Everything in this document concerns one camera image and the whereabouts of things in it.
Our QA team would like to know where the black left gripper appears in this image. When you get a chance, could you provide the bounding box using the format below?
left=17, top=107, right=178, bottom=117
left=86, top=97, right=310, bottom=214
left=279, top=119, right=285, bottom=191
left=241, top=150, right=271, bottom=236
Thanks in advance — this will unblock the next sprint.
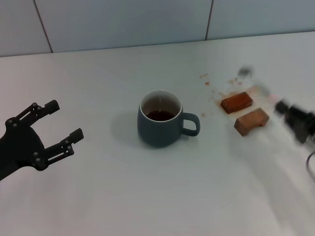
left=0, top=99, right=85, bottom=181

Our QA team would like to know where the stained dark wooden block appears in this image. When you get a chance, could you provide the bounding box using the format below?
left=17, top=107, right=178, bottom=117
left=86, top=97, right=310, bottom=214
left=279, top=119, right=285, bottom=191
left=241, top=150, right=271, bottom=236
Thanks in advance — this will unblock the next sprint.
left=220, top=91, right=253, bottom=115

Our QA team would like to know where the light wooden block with notch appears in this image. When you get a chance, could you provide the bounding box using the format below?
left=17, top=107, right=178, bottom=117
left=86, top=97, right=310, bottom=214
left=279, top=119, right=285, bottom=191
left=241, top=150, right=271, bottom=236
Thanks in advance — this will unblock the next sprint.
left=233, top=107, right=270, bottom=137

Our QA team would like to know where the grey ceramic cup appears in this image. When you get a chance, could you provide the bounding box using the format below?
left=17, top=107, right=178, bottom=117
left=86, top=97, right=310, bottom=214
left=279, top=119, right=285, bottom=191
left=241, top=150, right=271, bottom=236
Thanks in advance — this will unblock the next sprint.
left=137, top=89, right=201, bottom=148

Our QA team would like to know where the pink handled metal spoon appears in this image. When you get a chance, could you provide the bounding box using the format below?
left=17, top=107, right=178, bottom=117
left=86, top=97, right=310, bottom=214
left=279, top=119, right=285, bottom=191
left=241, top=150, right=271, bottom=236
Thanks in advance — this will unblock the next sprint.
left=236, top=65, right=283, bottom=104

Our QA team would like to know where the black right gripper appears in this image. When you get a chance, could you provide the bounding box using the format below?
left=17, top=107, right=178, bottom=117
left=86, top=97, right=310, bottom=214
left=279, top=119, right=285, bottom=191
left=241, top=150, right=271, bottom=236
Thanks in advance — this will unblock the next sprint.
left=274, top=98, right=315, bottom=146

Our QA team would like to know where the dark coffee liquid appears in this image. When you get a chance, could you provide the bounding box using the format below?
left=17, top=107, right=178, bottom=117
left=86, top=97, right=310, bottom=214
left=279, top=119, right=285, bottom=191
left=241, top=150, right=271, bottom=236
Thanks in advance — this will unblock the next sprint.
left=145, top=110, right=176, bottom=122

